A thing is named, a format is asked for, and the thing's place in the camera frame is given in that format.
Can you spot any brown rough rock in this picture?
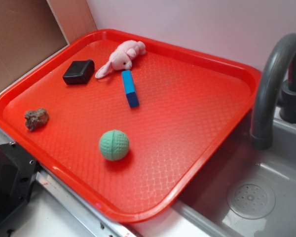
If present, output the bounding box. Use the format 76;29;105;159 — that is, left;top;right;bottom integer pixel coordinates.
24;108;49;132

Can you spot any red plastic tray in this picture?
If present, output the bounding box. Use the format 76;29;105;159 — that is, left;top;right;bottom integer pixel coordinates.
0;30;261;223

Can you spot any blue rectangular block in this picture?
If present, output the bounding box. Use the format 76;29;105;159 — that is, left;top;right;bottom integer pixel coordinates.
121;70;139;108

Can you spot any green textured ball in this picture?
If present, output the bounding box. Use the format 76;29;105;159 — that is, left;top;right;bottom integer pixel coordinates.
99;130;130;161

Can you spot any pink plush bunny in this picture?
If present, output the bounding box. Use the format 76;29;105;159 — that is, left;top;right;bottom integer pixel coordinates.
95;40;146;79

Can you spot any black square cap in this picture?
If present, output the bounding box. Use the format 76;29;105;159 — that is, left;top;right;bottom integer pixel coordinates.
62;59;95;85

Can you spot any grey plastic sink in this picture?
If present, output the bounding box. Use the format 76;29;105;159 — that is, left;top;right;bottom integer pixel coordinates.
172;106;296;237

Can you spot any grey curved faucet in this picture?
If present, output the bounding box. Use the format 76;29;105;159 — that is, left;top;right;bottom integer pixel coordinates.
250;33;296;150

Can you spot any brown cardboard panel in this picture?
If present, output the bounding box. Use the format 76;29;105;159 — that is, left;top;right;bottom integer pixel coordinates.
0;0;97;93

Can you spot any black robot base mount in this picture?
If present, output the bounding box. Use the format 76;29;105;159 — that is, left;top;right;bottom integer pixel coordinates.
0;143;37;226

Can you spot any dark grey faucet handle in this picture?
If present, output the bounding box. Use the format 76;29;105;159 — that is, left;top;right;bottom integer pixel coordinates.
280;54;296;123

